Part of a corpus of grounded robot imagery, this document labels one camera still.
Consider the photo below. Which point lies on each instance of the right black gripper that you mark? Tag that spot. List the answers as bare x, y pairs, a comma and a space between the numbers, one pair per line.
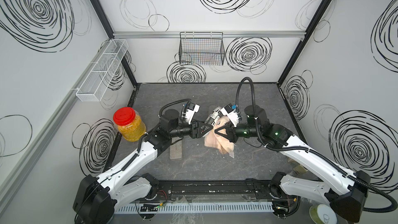
230, 129

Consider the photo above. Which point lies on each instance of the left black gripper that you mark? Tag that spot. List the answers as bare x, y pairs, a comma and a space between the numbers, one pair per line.
195, 132

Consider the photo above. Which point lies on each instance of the grey rectangular eyeglass case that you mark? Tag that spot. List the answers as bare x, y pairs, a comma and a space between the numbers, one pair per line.
176, 149

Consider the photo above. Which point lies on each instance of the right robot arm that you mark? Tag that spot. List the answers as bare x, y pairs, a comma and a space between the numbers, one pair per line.
340, 188

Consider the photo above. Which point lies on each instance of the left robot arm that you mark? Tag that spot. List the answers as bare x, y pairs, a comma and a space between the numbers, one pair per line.
98, 197

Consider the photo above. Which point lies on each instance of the red lid jar yellow grains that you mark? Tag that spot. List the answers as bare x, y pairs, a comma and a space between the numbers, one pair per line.
129, 124

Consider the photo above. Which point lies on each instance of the green white tape roll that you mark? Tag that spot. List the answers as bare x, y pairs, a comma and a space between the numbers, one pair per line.
322, 214

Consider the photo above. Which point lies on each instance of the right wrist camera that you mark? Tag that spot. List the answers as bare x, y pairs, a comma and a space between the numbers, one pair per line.
232, 112

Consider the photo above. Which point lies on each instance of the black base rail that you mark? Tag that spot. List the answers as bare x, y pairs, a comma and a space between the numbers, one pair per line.
260, 189

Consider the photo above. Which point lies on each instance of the black wire wall basket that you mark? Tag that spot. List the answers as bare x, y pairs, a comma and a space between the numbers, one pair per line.
201, 48

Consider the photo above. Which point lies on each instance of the white slotted cable duct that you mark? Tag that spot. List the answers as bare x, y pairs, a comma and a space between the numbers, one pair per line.
198, 207

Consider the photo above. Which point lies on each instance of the white wire wall shelf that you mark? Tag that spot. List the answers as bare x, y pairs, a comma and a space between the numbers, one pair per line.
106, 72

